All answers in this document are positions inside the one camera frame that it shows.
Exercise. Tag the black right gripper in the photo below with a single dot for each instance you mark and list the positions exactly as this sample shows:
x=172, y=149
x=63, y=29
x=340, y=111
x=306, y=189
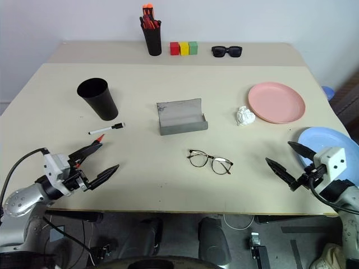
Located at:
x=307, y=176

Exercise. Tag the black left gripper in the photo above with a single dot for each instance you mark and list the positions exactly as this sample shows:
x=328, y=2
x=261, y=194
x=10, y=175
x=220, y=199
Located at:
x=77, y=180

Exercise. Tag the white marker with black cap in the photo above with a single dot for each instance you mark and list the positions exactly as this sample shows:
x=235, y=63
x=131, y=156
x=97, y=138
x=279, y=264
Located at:
x=105, y=129

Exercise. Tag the blue plate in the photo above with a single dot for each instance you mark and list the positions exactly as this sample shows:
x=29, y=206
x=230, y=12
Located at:
x=322, y=140

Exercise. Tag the white paper ball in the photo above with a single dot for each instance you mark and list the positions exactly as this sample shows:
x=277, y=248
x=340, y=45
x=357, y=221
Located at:
x=245, y=116

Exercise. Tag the tortoiseshell eyeglasses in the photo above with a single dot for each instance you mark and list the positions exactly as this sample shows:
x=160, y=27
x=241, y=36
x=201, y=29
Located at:
x=199, y=159

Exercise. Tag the grey glasses case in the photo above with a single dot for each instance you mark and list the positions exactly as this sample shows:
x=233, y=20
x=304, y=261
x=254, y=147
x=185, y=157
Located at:
x=182, y=117

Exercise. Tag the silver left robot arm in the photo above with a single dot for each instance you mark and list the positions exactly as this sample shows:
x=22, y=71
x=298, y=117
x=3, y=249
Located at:
x=19, y=201

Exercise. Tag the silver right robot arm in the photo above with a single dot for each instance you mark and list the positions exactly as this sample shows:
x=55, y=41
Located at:
x=347, y=201

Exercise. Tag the pink plate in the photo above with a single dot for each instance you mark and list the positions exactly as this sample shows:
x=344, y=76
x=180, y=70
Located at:
x=276, y=102

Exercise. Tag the wide black plastic cup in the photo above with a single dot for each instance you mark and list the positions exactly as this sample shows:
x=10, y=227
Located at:
x=98, y=101

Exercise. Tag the blue round container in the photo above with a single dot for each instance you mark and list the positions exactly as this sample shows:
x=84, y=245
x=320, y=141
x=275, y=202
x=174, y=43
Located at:
x=328, y=92

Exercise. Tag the brown wooden furniture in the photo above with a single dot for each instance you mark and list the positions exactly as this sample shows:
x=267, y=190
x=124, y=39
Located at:
x=347, y=103

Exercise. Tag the small black floor device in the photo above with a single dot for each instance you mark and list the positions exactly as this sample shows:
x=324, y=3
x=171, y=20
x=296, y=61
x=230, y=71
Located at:
x=103, y=250

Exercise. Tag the dark rounded block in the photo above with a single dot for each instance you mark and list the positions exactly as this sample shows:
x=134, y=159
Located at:
x=213, y=241
x=147, y=238

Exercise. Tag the beige cloth bundle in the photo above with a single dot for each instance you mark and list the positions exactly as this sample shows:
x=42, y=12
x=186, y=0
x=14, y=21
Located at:
x=328, y=257

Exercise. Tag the dark curved rim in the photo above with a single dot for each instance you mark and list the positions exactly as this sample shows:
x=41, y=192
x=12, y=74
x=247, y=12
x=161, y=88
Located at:
x=157, y=263

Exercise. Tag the black sunglasses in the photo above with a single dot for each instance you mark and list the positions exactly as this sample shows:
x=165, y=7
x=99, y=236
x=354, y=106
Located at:
x=220, y=51

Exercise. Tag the tall black pen holder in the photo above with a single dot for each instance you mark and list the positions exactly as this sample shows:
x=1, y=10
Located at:
x=152, y=40

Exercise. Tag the red block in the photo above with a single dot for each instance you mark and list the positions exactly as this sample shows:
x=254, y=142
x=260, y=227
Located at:
x=174, y=49

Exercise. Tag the yellow block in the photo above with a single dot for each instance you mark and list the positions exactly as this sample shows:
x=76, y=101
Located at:
x=184, y=49

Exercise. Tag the red and black pen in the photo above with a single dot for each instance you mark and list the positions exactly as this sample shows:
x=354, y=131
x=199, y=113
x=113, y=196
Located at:
x=143, y=22

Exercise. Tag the green block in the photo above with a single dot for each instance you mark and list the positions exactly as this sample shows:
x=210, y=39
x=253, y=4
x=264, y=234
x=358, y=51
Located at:
x=193, y=48

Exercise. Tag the orange and black pen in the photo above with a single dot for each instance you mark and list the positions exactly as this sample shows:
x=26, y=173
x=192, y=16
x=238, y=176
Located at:
x=155, y=24

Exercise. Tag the tall orange capped marker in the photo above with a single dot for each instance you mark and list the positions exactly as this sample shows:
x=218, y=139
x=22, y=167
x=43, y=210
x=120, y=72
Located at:
x=147, y=11

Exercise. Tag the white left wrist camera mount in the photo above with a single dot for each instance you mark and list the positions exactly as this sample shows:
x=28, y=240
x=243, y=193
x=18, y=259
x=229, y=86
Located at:
x=56, y=164

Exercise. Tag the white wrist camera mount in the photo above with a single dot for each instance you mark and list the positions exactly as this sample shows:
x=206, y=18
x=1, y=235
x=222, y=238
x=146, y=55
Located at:
x=332, y=162
x=56, y=164

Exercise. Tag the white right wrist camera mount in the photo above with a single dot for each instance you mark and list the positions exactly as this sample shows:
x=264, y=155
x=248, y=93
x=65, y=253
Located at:
x=332, y=162

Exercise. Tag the black table frame bar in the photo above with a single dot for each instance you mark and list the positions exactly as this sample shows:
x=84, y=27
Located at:
x=294, y=219
x=78, y=216

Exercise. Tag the black floor bracket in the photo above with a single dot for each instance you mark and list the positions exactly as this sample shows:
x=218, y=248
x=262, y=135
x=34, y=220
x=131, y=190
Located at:
x=258, y=252

